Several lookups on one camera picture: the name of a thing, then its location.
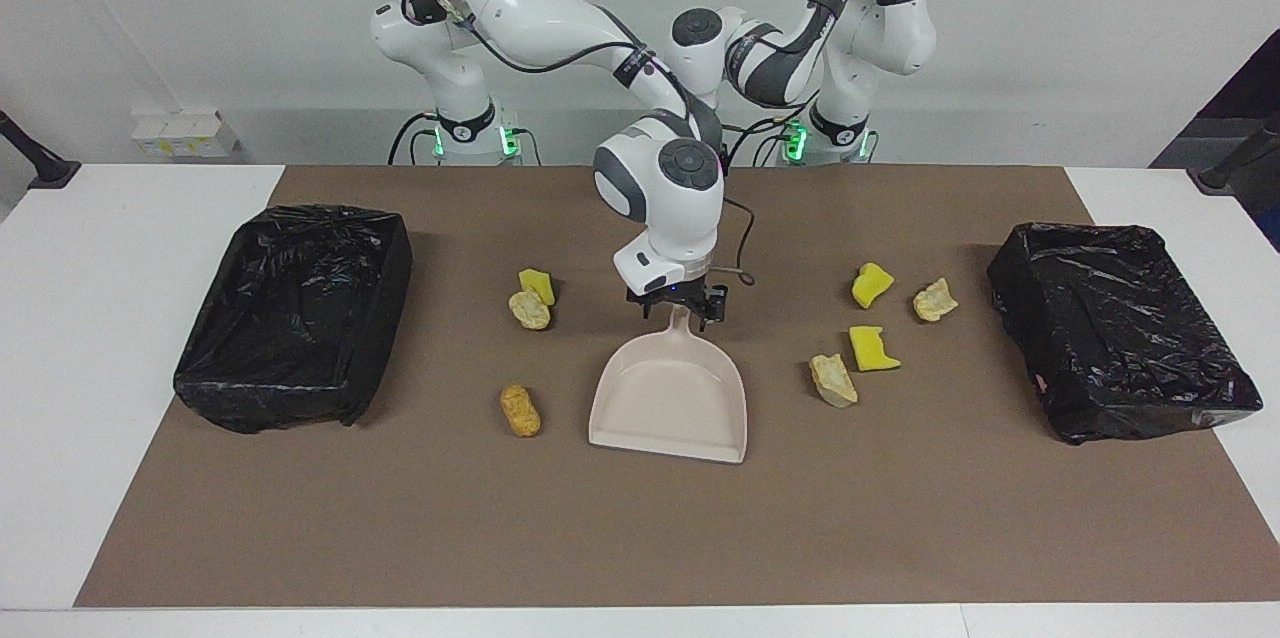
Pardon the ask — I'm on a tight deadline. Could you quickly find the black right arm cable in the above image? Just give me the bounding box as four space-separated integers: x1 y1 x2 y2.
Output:
400 0 758 287

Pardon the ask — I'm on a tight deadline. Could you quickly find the black base cable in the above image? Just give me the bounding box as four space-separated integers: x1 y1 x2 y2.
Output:
722 113 801 167
388 111 441 167

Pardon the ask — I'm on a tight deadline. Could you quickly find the white wall socket box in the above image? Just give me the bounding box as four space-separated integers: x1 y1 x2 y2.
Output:
131 110 241 159

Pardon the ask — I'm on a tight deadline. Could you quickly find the pale layered rock piece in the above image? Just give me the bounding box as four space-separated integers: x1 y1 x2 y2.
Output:
808 353 859 409

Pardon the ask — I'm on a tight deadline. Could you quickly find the rounded yellow sponge piece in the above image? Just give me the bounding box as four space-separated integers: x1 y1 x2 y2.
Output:
851 262 896 310

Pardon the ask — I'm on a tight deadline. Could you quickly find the dark side panel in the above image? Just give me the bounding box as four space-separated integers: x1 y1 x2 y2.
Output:
1150 28 1280 254

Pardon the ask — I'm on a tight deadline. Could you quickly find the brown table mat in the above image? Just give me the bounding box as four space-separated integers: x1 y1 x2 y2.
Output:
75 165 1280 609

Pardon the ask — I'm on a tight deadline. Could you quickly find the notched yellow sponge piece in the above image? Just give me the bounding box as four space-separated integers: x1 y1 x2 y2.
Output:
848 325 902 373

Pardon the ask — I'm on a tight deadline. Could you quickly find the beige plastic dustpan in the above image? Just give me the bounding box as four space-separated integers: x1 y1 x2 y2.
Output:
588 306 749 465

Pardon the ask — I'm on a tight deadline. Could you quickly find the bin with black bag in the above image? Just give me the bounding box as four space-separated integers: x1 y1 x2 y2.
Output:
987 222 1264 446
173 205 414 435

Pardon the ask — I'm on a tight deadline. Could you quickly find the black clamp stand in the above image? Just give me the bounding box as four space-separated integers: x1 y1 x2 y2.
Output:
1188 113 1280 194
0 110 81 191

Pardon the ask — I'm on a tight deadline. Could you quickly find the orange-brown nugget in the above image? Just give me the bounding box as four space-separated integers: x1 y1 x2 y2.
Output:
499 383 542 438

